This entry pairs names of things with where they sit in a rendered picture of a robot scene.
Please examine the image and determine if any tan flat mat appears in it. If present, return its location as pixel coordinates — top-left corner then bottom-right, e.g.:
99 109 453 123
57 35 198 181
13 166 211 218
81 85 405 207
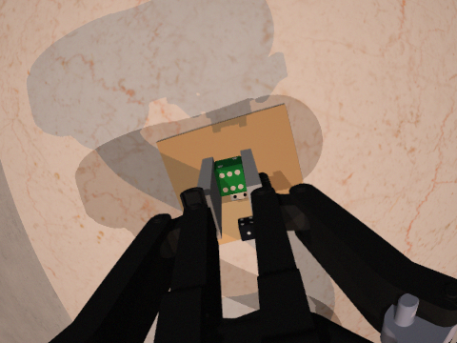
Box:
156 104 303 245

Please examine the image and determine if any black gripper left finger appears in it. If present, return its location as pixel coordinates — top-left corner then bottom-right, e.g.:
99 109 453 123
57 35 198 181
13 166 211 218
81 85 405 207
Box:
49 156 223 343

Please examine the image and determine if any green die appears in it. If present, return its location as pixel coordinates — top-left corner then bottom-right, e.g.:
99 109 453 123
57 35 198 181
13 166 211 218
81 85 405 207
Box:
214 156 247 196

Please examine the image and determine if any white die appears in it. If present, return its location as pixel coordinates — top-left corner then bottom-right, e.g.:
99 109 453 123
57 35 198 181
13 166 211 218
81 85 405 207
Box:
230 192 248 201

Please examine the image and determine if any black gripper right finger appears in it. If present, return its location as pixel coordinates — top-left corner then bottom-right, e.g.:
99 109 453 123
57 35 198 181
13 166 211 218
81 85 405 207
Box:
240 149 457 343

